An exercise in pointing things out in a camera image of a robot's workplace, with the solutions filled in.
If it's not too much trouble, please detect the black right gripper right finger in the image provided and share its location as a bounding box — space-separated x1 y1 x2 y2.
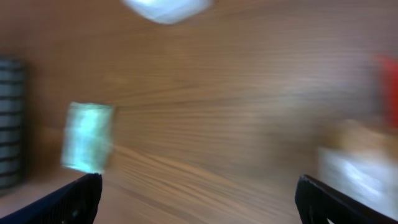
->
295 175 397 224

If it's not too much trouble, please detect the white hair product tube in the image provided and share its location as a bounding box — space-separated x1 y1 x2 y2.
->
317 119 398 220

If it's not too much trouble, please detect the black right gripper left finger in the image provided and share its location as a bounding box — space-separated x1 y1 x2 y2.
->
1 174 103 224

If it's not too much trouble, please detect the grey plastic shopping basket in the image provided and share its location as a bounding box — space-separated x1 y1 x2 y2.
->
1 57 25 191

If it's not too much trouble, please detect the white barcode scanner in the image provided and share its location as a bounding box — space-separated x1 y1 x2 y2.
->
122 0 214 24

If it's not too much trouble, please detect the teal wet wipes pack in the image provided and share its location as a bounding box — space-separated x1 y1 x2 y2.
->
60 102 114 174

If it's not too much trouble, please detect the orange spaghetti packet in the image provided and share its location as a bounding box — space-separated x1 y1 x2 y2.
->
375 55 397 129

